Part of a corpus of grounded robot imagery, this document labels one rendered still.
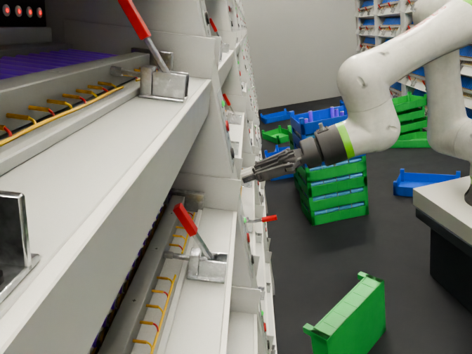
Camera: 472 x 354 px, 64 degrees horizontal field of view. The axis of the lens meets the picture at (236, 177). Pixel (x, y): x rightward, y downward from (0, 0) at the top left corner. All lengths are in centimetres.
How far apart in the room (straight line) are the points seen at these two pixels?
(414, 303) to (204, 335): 121
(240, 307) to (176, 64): 40
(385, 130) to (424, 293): 79
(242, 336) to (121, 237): 48
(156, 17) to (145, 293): 33
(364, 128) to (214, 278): 60
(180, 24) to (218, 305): 33
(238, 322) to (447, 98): 98
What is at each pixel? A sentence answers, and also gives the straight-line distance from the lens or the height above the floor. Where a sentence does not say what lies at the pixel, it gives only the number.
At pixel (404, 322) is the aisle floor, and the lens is 144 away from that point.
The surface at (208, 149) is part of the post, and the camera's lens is 53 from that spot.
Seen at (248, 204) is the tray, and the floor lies 54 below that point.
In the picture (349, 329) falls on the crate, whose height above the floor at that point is 16.
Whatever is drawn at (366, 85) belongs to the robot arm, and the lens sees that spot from 88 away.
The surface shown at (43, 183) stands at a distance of 17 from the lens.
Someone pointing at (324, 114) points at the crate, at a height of 51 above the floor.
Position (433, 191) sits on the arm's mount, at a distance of 148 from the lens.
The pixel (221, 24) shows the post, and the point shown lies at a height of 100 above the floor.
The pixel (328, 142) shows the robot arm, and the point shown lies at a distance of 91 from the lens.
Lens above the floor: 98
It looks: 21 degrees down
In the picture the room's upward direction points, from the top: 11 degrees counter-clockwise
